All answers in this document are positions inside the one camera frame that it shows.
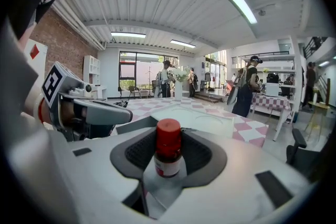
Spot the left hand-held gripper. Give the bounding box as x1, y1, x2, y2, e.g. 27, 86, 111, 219
41, 61, 133, 143

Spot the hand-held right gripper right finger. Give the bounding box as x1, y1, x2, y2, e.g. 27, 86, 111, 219
157, 127, 317, 224

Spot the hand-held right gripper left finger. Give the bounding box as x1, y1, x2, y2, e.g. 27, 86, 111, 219
48, 116, 159, 224

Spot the small brown bottle red cap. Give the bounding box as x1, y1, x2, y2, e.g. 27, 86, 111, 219
153, 118, 183, 179

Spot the white box-shaped appliance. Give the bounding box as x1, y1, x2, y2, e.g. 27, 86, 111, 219
265, 82, 280, 98

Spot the person's left hand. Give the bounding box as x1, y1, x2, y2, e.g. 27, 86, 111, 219
59, 101, 89, 124

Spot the black patterned object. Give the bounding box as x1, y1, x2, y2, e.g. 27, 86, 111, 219
113, 100, 130, 109

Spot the low white desk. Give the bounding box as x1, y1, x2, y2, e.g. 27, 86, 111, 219
91, 84, 108, 100

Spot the grey chair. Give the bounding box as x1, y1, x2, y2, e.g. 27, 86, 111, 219
128, 86, 142, 99

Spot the white cube shelf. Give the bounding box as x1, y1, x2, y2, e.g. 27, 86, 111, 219
83, 55, 101, 87

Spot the large black-framed window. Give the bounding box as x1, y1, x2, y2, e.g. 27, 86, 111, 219
118, 50, 180, 99

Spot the black office chair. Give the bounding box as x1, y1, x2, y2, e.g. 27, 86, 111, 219
285, 128, 336, 183

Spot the small pink checkered cloth table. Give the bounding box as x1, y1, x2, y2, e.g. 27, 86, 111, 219
250, 92, 292, 142

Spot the white vase with white flowers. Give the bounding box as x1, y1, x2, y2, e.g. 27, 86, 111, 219
170, 66, 190, 102

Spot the long ceiling light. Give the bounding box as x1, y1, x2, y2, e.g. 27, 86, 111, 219
227, 0, 258, 25
110, 31, 146, 39
170, 39, 197, 49

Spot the white board with red diamond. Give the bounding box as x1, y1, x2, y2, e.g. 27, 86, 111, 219
24, 38, 49, 80

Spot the yellow round side table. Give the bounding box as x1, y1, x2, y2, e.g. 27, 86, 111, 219
303, 101, 331, 141

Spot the white metal shelving rack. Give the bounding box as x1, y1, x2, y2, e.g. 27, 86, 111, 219
240, 53, 298, 124

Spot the black staircase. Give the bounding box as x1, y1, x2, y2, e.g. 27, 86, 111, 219
302, 36, 329, 60

